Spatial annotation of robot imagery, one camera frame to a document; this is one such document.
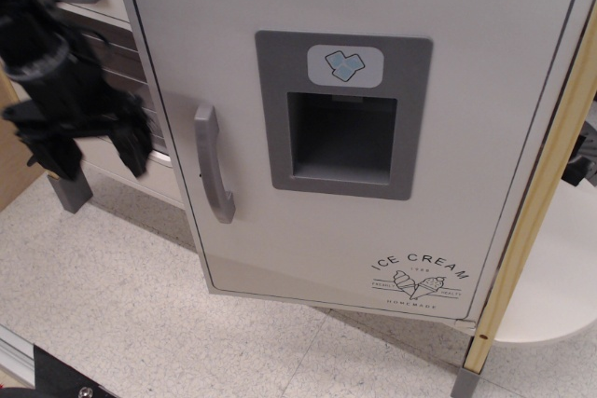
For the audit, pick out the white toy oven door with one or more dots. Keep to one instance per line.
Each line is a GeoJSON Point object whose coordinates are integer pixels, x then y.
{"type": "Point", "coordinates": [113, 42]}

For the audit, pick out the white round base plate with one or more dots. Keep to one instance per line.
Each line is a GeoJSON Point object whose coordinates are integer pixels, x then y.
{"type": "Point", "coordinates": [556, 294]}

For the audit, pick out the grey left foot cap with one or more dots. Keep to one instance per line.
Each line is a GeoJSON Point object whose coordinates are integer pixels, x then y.
{"type": "Point", "coordinates": [72, 194]}

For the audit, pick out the grey ice dispenser panel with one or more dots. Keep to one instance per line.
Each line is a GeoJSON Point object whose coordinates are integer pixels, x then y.
{"type": "Point", "coordinates": [343, 112]}

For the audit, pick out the wooden right kitchen post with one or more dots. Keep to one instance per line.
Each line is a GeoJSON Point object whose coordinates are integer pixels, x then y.
{"type": "Point", "coordinates": [576, 96]}

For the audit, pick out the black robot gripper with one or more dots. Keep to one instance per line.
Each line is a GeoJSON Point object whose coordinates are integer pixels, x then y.
{"type": "Point", "coordinates": [69, 97]}

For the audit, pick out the grey fridge door handle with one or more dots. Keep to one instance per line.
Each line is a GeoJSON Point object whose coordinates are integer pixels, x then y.
{"type": "Point", "coordinates": [206, 131]}

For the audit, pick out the aluminium rail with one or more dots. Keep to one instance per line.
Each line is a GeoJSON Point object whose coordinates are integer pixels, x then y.
{"type": "Point", "coordinates": [17, 357]}

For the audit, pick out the grey right foot cap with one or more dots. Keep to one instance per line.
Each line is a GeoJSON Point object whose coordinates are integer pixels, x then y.
{"type": "Point", "coordinates": [465, 384]}

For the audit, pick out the grey black device right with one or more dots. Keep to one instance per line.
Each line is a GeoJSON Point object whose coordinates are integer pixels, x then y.
{"type": "Point", "coordinates": [582, 162]}

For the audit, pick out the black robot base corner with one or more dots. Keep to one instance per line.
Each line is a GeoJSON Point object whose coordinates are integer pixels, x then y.
{"type": "Point", "coordinates": [55, 379]}

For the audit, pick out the white toy fridge door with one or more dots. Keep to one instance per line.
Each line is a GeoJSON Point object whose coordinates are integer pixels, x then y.
{"type": "Point", "coordinates": [496, 74]}

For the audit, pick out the wooden left side panel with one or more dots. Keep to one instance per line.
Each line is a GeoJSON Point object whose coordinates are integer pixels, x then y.
{"type": "Point", "coordinates": [16, 176]}

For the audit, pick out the grey foot cap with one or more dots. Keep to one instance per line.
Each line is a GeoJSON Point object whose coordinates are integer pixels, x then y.
{"type": "Point", "coordinates": [72, 194]}
{"type": "Point", "coordinates": [465, 384]}

